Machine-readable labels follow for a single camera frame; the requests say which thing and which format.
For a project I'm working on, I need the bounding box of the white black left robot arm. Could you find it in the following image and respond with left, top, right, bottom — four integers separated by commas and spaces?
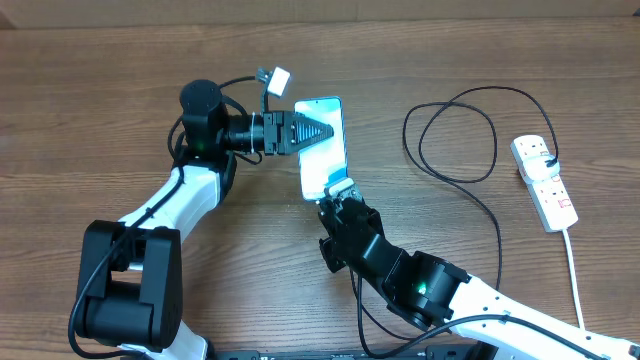
68, 79, 346, 359

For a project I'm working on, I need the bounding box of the black USB charging cable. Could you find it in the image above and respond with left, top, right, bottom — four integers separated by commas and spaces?
401, 85, 560, 291

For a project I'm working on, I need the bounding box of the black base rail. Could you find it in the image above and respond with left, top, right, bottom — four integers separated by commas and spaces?
213, 345, 474, 360

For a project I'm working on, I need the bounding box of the white power strip cord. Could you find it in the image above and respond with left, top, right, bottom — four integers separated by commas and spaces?
561, 228, 586, 330

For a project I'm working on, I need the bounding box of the Samsung Galaxy smartphone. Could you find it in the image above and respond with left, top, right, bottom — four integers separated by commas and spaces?
294, 97, 347, 201

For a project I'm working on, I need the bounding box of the white charger plug adapter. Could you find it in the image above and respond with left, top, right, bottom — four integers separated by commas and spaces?
519, 154, 560, 184

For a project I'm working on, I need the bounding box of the white power strip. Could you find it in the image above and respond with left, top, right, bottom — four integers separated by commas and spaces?
510, 135, 578, 233

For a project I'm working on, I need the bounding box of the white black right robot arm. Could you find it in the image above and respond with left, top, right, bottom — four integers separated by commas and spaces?
317, 179, 639, 359

